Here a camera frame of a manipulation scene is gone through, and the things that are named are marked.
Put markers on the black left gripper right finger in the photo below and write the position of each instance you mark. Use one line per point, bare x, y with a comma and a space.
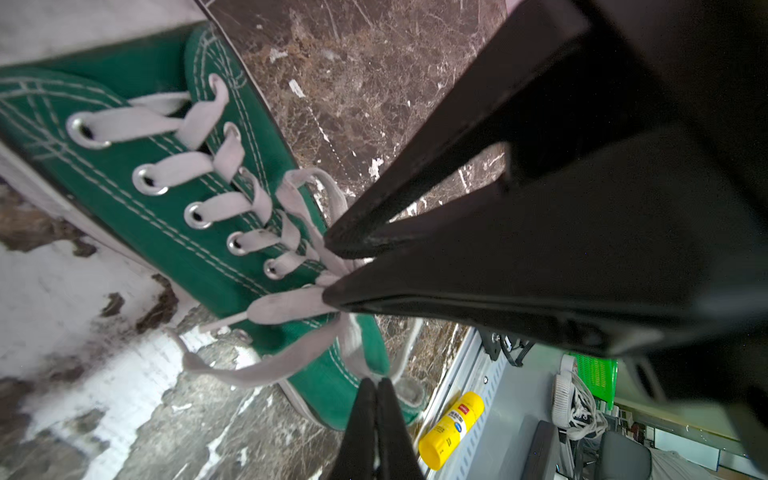
397, 459

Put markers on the green canvas sneaker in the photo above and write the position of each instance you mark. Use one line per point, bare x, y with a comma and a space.
39, 96

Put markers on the white shoelace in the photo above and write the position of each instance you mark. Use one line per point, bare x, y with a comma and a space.
285, 219

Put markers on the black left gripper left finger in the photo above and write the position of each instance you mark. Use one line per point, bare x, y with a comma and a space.
356, 454

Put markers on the yellow marker tube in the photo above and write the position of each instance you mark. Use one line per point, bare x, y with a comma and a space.
440, 442

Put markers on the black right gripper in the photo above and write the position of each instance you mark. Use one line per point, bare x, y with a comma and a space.
642, 128

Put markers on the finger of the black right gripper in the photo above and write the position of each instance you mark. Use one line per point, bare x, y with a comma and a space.
468, 120
540, 270

